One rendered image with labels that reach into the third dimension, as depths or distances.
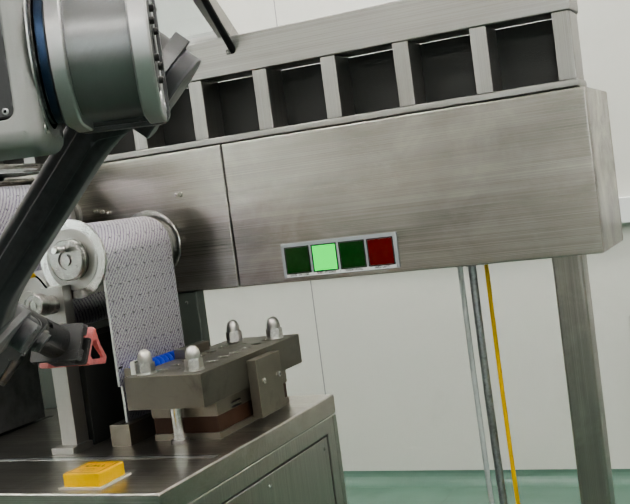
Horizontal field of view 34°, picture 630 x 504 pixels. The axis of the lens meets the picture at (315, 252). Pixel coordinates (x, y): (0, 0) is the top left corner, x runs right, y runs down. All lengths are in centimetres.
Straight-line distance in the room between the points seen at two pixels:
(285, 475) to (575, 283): 67
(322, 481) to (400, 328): 249
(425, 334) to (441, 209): 256
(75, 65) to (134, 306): 119
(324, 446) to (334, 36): 81
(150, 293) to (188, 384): 29
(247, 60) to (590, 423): 100
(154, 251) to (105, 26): 126
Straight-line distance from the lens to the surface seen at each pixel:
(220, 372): 187
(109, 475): 171
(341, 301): 463
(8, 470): 194
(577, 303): 210
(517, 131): 193
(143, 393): 188
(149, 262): 205
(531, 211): 193
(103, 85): 85
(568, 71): 193
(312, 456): 206
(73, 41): 85
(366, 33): 204
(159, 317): 207
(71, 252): 194
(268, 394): 198
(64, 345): 179
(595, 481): 217
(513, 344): 441
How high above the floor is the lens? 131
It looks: 3 degrees down
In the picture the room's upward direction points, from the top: 7 degrees counter-clockwise
